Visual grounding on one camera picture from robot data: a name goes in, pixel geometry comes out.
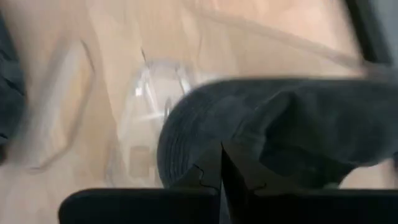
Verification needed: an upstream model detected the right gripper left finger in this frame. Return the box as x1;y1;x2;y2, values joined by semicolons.
58;141;222;224

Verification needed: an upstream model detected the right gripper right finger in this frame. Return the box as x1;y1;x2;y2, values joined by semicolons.
221;142;398;224

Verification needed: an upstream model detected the clear plastic container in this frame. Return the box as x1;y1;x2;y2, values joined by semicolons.
104;58;224;187

